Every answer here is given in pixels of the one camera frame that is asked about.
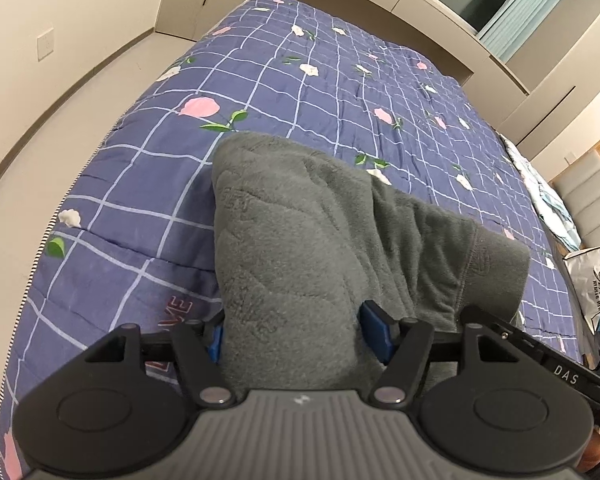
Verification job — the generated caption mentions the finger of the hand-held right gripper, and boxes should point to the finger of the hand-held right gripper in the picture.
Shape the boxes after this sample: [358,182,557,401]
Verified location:
[460,305,507,336]

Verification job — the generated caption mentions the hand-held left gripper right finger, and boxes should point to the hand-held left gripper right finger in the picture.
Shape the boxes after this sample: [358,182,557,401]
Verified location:
[358,300,523,407]

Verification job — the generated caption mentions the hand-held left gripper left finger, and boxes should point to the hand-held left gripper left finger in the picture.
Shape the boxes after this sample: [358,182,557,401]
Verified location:
[82,309,238,408]

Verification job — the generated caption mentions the grey fleece pants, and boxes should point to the grey fleece pants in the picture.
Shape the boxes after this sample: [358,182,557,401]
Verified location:
[210,131,532,394]

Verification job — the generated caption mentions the white plastic shopping bag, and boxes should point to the white plastic shopping bag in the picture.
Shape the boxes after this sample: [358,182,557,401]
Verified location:
[562,245,600,335]

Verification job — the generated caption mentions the blue white printed cloth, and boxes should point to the blue white printed cloth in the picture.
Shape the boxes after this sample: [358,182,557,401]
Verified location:
[500,132,582,252]

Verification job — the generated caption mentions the grey padded wooden headboard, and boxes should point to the grey padded wooden headboard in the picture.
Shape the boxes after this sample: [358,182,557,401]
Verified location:
[550,140,600,252]

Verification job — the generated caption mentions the blue checked floral quilt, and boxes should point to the blue checked floral quilt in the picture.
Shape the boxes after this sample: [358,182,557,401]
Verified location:
[0,0,588,480]

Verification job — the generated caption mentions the light blue curtain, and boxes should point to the light blue curtain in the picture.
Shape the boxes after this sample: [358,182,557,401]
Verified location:
[476,0,600,64]

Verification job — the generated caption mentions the white wall socket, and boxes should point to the white wall socket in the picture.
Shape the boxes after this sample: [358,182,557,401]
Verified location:
[35,27,55,59]

